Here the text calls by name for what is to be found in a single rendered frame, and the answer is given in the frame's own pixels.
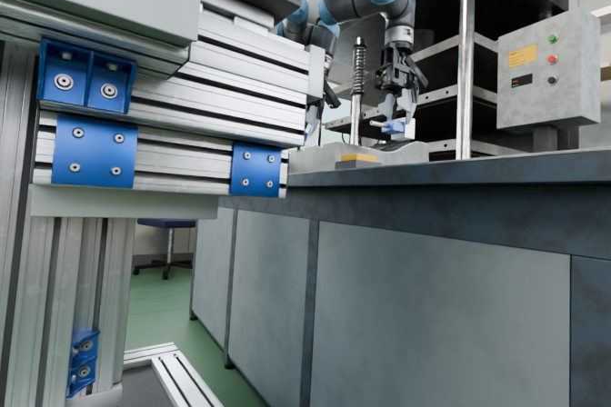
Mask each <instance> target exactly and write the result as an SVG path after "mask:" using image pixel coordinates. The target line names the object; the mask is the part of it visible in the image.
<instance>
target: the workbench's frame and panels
mask: <svg viewBox="0 0 611 407"><path fill-rule="evenodd" d="M189 316H190V318H189V320H190V321H196V320H199V321H200V322H201V324H203V325H204V327H205V328H206V329H207V330H208V332H209V333H210V334H211V336H212V337H213V338H214V339H215V341H216V342H217V343H218V345H219V346H220V347H221V348H222V350H223V351H224V356H223V361H224V363H225V368H226V369H227V370H232V369H234V368H235V367H236V368H237V369H238V370H239V371H240V372H241V373H242V374H243V376H244V377H245V378H246V380H247V381H248V382H249V383H250V385H251V386H252V387H253V388H254V390H255V391H256V393H257V394H258V395H259V396H260V398H261V399H262V400H263V401H264V403H265V404H266V405H267V407H611V150H610V151H598V152H586V153H574V154H551V155H539V156H527V157H515V158H503V159H491V160H479V161H467V162H455V163H443V164H420V165H409V166H397V167H385V168H373V169H361V170H349V171H337V172H325V173H313V174H290V175H288V181H287V197H286V199H275V198H257V197H242V196H226V195H219V198H218V211H217V219H215V220H213V219H196V222H195V245H194V257H193V269H192V281H191V293H190V304H189Z"/></svg>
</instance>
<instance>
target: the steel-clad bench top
mask: <svg viewBox="0 0 611 407"><path fill-rule="evenodd" d="M610 150H611V146H608V147H597V148H586V149H575V150H565V151H554V152H543V153H531V154H511V155H500V156H489V157H478V158H467V159H456V160H445V161H434V162H424V163H413V164H392V165H381V166H370V167H359V168H348V169H338V170H327V171H316V172H305V173H294V174H313V173H325V172H337V171H349V170H361V169H373V168H385V167H397V166H409V165H420V164H443V163H455V162H467V161H479V160H491V159H503V158H515V157H527V156H539V155H551V154H574V153H586V152H598V151H610ZM288 175H290V174H288Z"/></svg>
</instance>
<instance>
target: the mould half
mask: <svg viewBox="0 0 611 407"><path fill-rule="evenodd" d="M385 147H386V146H382V147H377V148H374V149H371V148H366V147H362V146H360V145H357V144H348V143H342V142H337V141H335V142H331V143H326V144H323V149H319V150H315V146H314V145H313V146H308V147H304V152H303V153H299V154H297V153H296V149H295V150H290V157H289V174H294V173H305V172H316V171H327V170H335V163H336V162H340V161H341V156H342V155H345V154H368V155H374V156H376V162H377V163H382V164H383V165H392V164H413V163H424V162H429V157H428V144H425V143H422V142H412V143H405V144H398V145H395V146H393V147H391V148H390V149H388V150H386V151H384V152H382V151H379V150H381V149H383V148H385Z"/></svg>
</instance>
